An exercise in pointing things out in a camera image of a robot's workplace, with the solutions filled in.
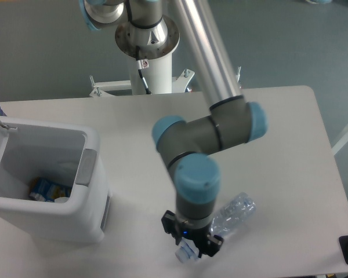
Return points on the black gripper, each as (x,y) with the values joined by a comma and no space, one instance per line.
(195,230)

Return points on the clear plastic water bottle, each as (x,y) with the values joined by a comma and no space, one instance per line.
(225,223)

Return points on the white plastic wrapper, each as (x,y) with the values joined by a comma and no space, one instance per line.
(61,200)

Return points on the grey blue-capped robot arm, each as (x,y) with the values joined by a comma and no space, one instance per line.
(186,147)

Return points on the white open trash can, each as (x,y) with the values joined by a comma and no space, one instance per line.
(63,153)

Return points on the blue yellow snack packet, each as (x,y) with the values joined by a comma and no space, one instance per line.
(45,190)

